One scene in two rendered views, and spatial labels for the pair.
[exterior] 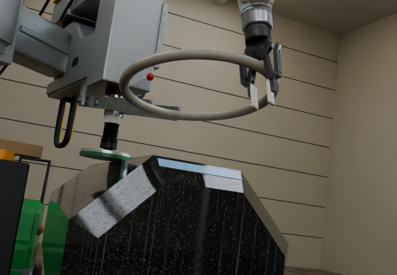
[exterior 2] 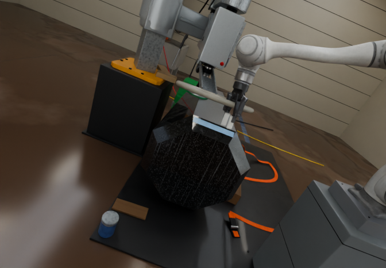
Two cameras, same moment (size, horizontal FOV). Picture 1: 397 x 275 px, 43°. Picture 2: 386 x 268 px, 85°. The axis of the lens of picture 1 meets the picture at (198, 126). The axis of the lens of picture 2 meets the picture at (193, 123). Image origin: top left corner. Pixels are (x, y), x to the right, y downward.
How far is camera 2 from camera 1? 84 cm
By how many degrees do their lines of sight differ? 38
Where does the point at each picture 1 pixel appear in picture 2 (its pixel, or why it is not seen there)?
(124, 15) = (217, 27)
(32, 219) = not seen: hidden behind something
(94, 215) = (160, 132)
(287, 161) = (348, 81)
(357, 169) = not seen: outside the picture
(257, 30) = (238, 85)
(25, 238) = not seen: hidden behind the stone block
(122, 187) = (174, 125)
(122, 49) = (212, 46)
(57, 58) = (199, 32)
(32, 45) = (185, 26)
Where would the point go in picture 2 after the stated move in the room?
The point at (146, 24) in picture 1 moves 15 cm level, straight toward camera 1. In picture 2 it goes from (230, 33) to (226, 30)
